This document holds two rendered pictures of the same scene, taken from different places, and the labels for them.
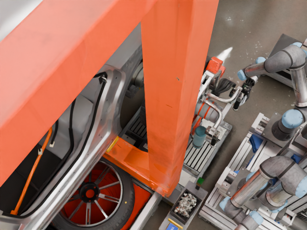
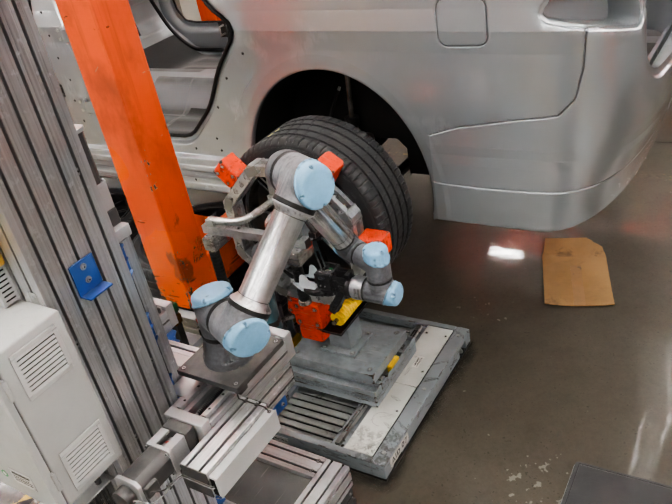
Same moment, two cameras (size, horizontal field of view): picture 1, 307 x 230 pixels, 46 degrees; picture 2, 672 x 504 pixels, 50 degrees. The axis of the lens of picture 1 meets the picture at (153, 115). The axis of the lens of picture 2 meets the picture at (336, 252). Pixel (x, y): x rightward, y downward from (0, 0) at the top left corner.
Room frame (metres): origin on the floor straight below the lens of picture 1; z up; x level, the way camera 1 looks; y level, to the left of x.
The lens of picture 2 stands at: (1.40, -2.56, 2.08)
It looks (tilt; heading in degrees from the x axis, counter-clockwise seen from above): 31 degrees down; 92
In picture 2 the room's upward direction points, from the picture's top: 11 degrees counter-clockwise
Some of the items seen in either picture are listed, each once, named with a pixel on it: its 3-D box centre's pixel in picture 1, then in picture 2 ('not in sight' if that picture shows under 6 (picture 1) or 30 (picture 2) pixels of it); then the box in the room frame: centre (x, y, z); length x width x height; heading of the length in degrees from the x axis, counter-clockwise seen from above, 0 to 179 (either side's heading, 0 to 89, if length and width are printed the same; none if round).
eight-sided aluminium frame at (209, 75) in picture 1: (197, 103); (294, 233); (1.19, -0.32, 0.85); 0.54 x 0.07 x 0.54; 146
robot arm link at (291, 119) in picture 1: (291, 120); (216, 308); (0.99, -0.90, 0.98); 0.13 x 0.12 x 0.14; 122
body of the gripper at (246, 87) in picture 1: (246, 87); (336, 281); (1.31, -0.68, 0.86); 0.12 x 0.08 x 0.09; 146
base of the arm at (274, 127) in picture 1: (284, 128); (225, 340); (0.98, -0.90, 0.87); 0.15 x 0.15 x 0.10
